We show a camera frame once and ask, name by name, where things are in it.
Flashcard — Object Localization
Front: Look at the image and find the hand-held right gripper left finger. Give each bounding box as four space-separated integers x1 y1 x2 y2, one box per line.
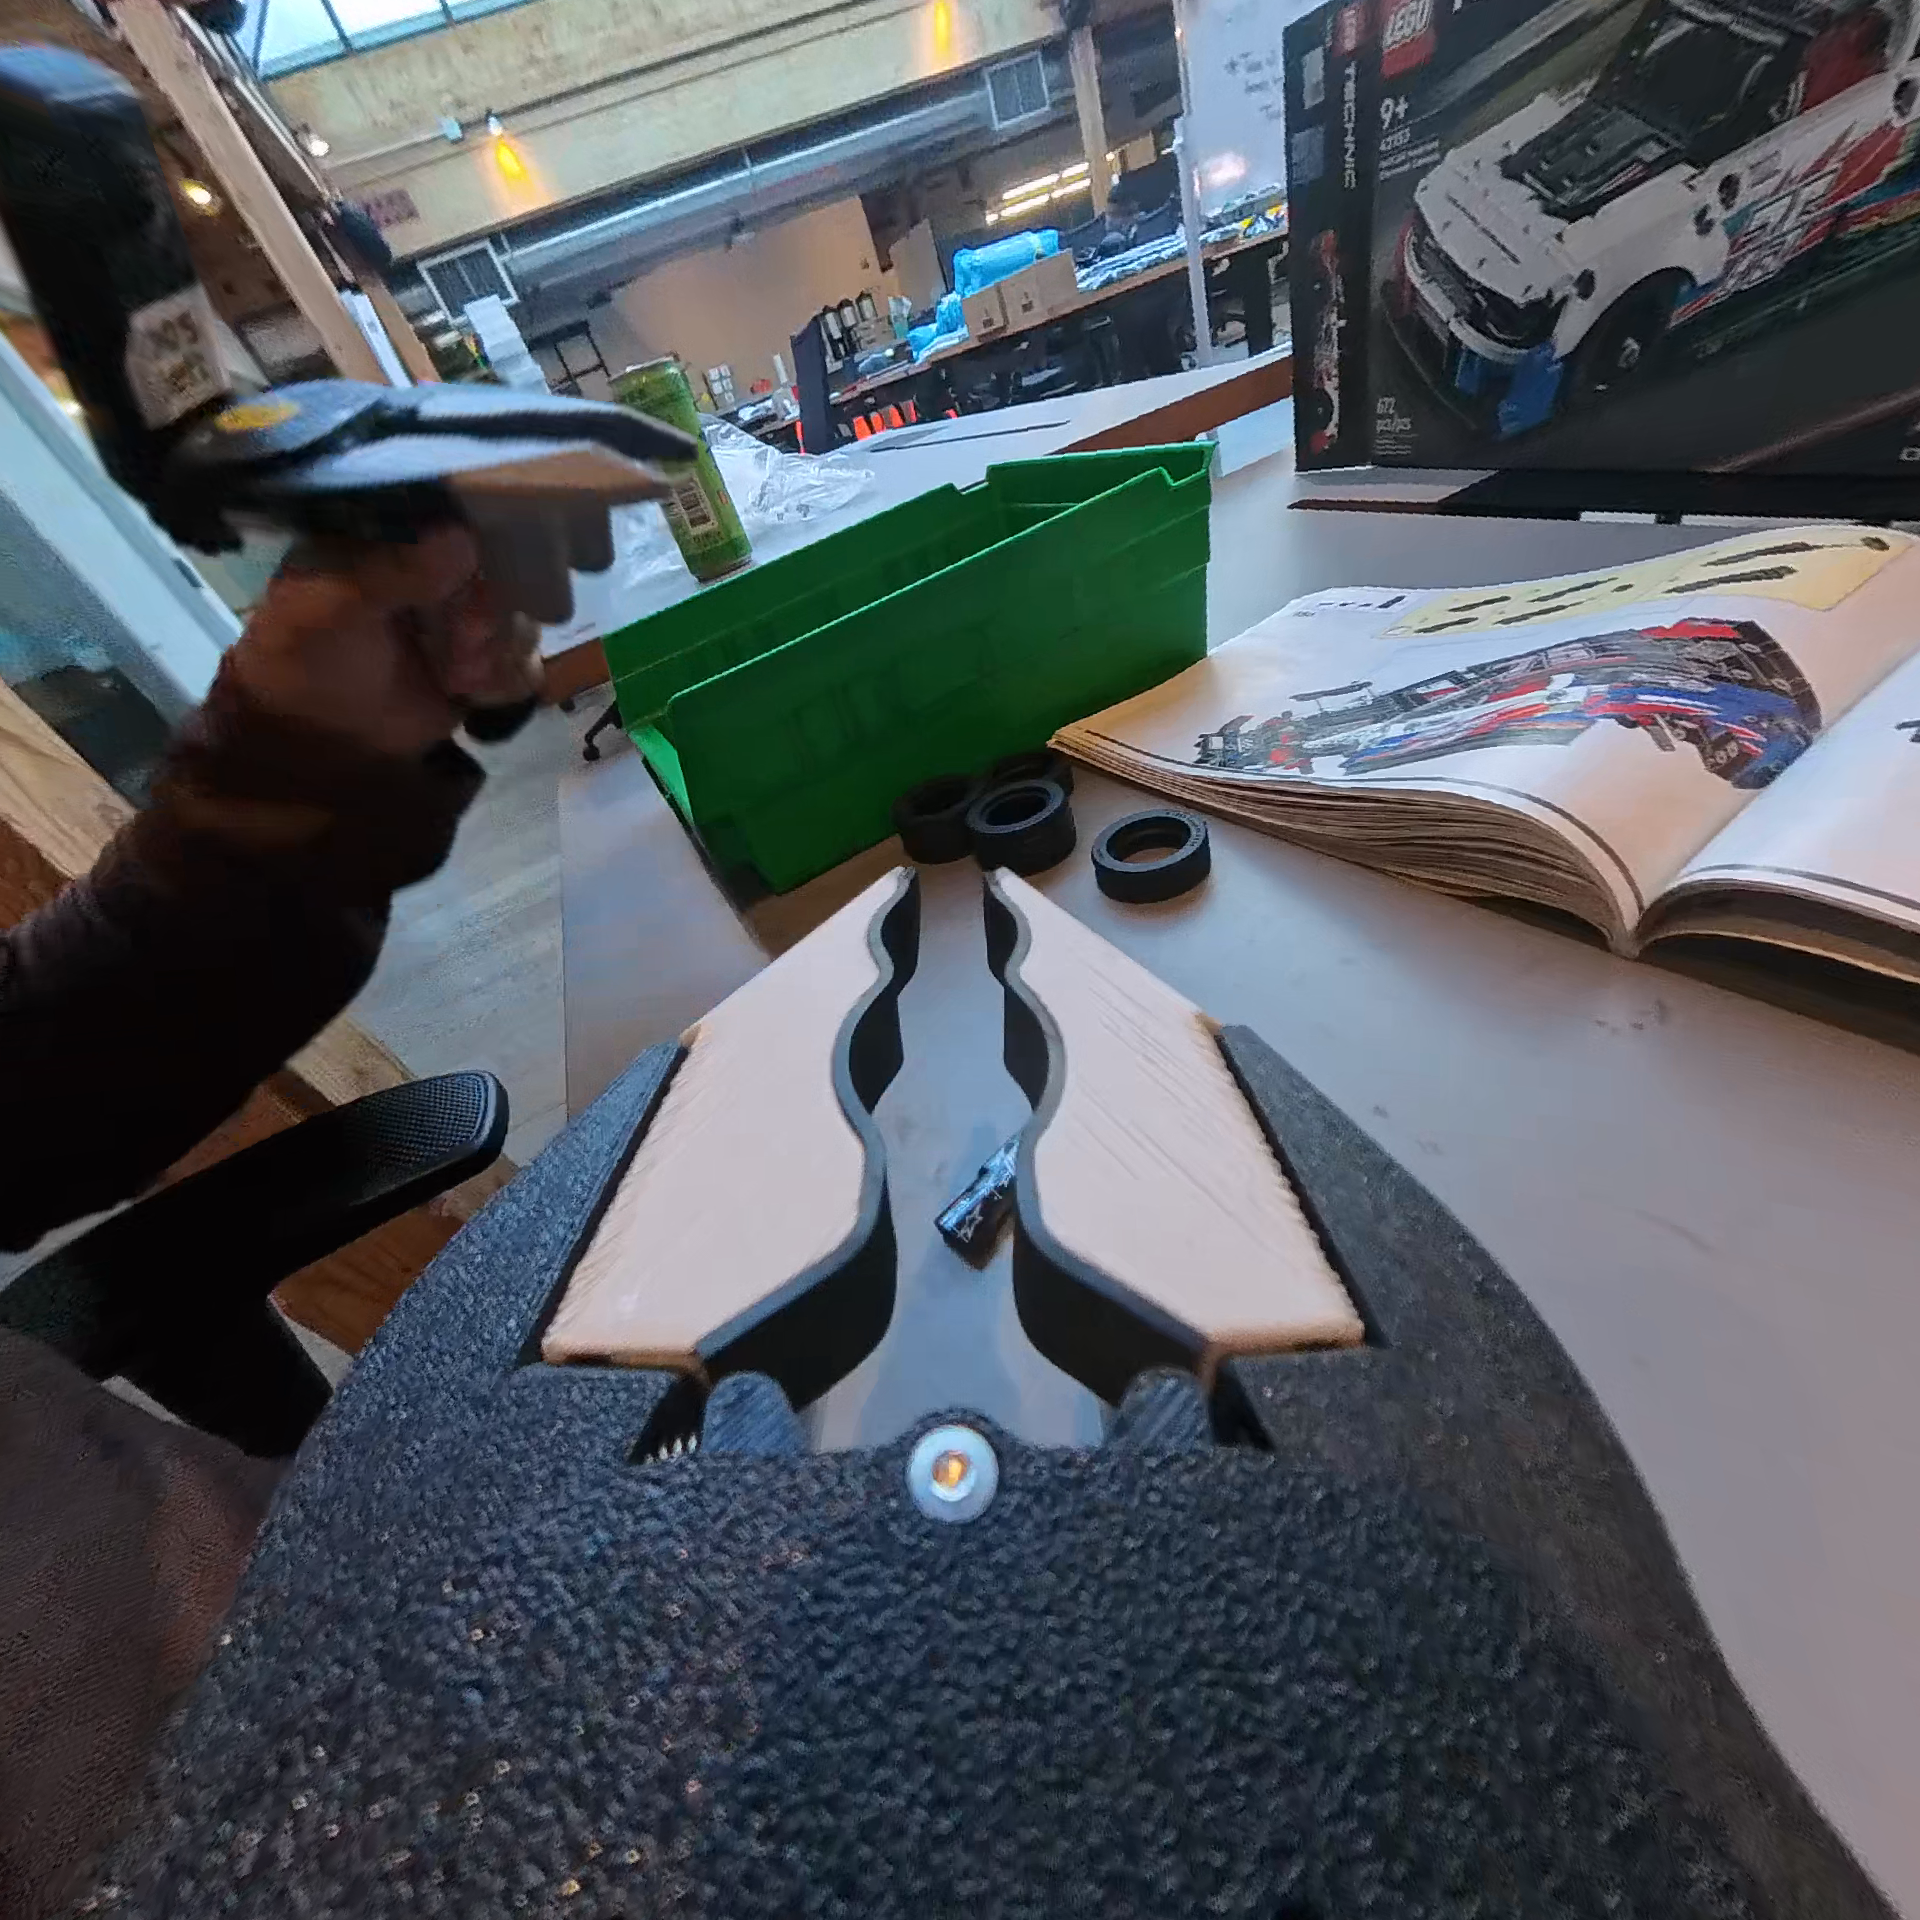
544 867 921 1386

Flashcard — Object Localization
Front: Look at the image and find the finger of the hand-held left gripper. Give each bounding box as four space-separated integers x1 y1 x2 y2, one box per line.
435 450 677 627

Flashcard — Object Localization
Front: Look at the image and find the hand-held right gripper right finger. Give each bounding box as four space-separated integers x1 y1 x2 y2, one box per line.
982 870 1366 1376

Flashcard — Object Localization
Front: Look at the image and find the small black brick piece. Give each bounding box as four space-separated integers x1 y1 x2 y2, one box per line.
938 1131 1028 1268

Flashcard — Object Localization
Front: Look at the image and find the green plastic bin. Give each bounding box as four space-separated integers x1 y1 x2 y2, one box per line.
598 440 1217 897

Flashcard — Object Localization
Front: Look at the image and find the person's left forearm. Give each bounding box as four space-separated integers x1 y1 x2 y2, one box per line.
0 645 483 1248

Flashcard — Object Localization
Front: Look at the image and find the person's left hand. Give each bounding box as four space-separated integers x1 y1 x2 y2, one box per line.
240 526 548 753

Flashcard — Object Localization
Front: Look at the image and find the green drink can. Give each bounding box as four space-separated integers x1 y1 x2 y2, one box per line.
608 356 756 585

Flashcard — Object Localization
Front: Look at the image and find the wooden pillar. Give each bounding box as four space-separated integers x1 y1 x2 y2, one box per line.
113 0 436 384

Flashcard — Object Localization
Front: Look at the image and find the clear plastic bag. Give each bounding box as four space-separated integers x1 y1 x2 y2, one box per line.
698 421 881 528

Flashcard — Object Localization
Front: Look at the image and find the black chair armrest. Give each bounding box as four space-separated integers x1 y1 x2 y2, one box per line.
0 1073 513 1354

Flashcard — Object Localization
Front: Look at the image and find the open instruction book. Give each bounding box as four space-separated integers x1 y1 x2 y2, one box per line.
1049 526 1920 986

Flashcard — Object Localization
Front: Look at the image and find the whiteboard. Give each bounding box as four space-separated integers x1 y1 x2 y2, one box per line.
1171 0 1291 227

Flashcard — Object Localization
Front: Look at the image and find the dark toy car box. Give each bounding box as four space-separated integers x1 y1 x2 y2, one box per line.
1283 0 1920 481

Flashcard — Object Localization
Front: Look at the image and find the silver air duct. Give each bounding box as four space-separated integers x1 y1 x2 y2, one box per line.
497 59 1082 302

